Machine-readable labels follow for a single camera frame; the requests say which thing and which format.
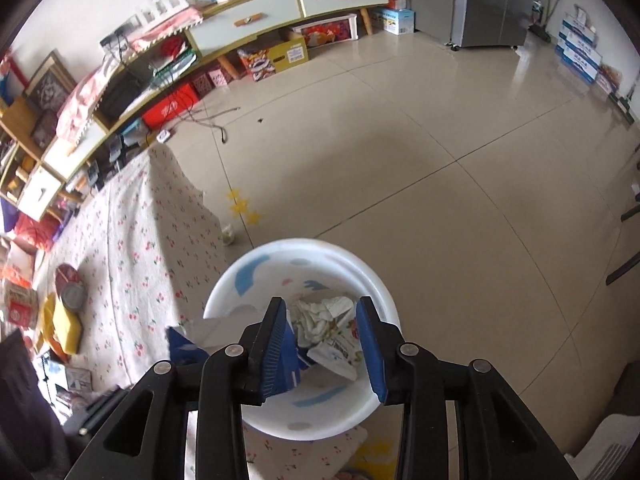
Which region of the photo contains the black chair leg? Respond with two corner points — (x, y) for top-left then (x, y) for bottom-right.
(605, 249), (640, 287)

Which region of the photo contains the flat red box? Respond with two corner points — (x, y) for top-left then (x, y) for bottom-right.
(141, 84), (199, 129)

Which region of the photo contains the dark cloth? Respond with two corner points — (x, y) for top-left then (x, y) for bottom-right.
(0, 329), (68, 480)

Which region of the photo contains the framed picture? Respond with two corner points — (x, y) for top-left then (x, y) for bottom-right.
(24, 49), (77, 112)

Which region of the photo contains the pink cloth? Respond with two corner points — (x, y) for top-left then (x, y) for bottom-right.
(129, 4), (204, 47)

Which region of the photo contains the white and blue carton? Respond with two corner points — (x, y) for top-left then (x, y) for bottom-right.
(374, 6), (417, 36)

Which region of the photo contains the yellow printed cardboard box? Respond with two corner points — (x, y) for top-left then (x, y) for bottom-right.
(236, 35), (309, 82)

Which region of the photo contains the white plastic bin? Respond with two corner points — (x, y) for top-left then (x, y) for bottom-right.
(202, 238), (401, 442)

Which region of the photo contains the white and wood TV cabinet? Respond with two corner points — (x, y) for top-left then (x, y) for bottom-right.
(0, 0), (391, 221)

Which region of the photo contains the yellow snack packet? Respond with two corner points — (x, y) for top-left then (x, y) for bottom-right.
(39, 292), (85, 356)

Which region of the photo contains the red drink can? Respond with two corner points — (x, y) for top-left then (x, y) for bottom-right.
(54, 263), (88, 312)

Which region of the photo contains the mop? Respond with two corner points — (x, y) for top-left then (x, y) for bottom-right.
(529, 0), (557, 42)

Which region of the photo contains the grey refrigerator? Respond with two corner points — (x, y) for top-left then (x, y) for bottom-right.
(449, 0), (537, 52)

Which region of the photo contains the stack of blue white cartons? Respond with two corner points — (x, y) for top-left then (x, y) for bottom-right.
(554, 6), (602, 85)

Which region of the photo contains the white paper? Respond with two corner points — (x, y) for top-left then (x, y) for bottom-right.
(290, 296), (354, 348)

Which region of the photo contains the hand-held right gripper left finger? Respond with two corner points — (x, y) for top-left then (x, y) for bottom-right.
(65, 297), (302, 480)

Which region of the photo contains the white printed wrapper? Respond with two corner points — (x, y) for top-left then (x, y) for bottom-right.
(306, 317), (367, 382)

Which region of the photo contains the red printed box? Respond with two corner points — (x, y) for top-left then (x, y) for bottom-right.
(299, 16), (359, 49)

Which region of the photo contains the black cable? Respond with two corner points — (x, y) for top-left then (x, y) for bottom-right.
(172, 95), (242, 144)

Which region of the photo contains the white plastic stool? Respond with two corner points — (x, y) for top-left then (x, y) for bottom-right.
(564, 400), (640, 480)

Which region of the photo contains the seed jar with red label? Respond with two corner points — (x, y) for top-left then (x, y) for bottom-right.
(4, 280), (40, 330)

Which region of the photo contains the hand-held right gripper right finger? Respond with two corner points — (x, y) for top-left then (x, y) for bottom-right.
(354, 297), (581, 480)

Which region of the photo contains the pink lattice box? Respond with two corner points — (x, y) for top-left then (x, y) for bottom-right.
(191, 66), (234, 97)

